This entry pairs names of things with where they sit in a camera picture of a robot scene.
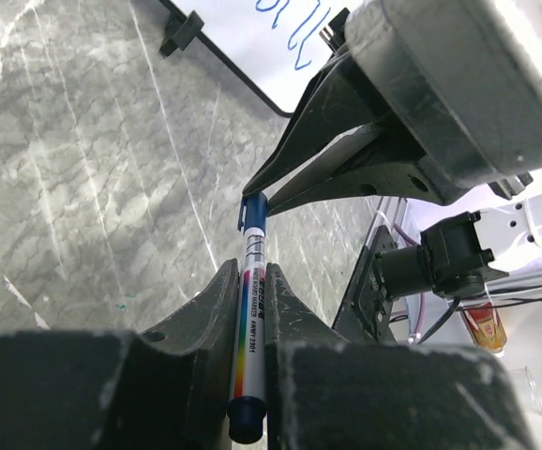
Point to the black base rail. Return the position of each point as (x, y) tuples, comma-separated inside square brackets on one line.
[(366, 307)]

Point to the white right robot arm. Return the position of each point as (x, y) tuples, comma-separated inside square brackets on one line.
[(457, 256)]

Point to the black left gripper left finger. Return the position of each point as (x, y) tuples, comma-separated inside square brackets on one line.
[(165, 388)]

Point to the red yellow box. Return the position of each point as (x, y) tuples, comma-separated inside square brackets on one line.
[(485, 327)]

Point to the blue marker cap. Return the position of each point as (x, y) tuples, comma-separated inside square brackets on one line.
[(252, 213)]

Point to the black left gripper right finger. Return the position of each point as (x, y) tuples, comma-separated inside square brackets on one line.
[(325, 392)]

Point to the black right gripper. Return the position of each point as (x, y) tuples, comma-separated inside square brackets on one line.
[(465, 79)]

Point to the white whiteboard black frame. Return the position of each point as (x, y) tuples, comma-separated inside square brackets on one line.
[(274, 47)]

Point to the white whiteboard marker pen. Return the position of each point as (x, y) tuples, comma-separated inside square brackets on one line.
[(246, 408)]

